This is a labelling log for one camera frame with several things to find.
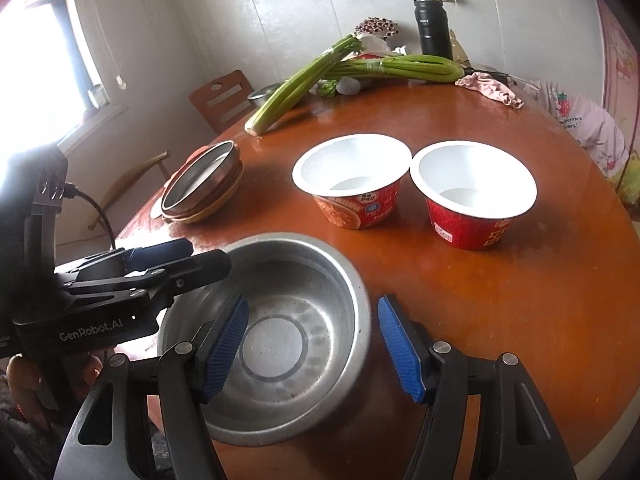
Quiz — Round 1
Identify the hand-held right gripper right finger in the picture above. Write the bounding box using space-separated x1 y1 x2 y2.
377 294 578 480

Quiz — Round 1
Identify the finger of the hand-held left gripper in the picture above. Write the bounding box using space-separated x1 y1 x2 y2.
62 249 233 307
55 239 193 281

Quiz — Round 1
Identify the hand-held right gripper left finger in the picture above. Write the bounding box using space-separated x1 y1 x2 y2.
60 294 251 480

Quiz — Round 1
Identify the yellow shell-shaped plate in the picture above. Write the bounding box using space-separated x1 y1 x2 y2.
162 180 241 223

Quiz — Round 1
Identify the round metal pan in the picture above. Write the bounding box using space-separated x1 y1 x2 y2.
161 141 240 213

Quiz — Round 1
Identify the stainless steel bowl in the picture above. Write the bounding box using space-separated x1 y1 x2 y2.
156 232 373 447

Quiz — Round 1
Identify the noodle-print paper bowl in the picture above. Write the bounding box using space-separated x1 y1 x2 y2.
291 133 412 231

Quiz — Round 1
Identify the red paper bowl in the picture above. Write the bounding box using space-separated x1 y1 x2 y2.
410 142 538 252

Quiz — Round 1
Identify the person's left hand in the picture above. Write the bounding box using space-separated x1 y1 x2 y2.
7 354 53 427

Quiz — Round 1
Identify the brown wooden chair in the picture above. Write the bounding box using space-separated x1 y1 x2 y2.
189 70 258 136

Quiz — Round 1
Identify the stainless steel basin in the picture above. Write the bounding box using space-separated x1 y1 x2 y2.
247 82 283 103

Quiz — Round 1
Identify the celery bunch with white base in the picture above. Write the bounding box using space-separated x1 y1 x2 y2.
244 35 363 136

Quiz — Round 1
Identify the window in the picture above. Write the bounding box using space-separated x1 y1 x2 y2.
0 0 126 161

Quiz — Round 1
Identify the tape-wrapped celery bunch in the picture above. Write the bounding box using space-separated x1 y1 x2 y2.
325 55 463 83

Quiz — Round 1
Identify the pink crumpled cloth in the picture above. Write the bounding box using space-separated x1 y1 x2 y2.
454 72 525 109

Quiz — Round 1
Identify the white plastic bag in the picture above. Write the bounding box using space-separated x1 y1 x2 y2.
357 34 406 57

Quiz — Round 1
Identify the pale pink garment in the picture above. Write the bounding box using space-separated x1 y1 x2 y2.
530 79 628 178

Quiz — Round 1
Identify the black thermos bottle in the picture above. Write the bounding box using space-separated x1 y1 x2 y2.
413 0 454 61

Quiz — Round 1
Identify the black cable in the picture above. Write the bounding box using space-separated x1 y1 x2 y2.
64 185 117 251

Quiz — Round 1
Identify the pink cartoon wall poster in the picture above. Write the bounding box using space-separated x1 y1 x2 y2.
597 0 640 111

